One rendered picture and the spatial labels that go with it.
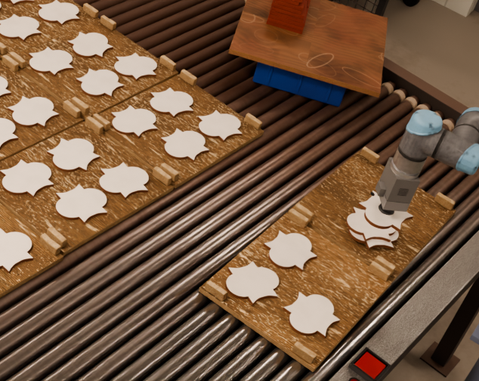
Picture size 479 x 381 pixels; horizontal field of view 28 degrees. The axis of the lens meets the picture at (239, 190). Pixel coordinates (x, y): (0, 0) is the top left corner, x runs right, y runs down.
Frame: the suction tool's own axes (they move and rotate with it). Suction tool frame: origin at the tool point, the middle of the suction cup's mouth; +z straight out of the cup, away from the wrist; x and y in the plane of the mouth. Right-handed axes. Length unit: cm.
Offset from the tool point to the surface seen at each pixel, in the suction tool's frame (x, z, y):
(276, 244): -24.3, 17.2, -2.1
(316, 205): -9.9, 18.3, -20.4
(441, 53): 134, 112, -268
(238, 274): -36.1, 17.2, 10.1
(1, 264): -94, 17, 13
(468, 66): 148, 112, -257
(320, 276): -13.2, 18.3, 7.0
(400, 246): 12.7, 18.2, -7.0
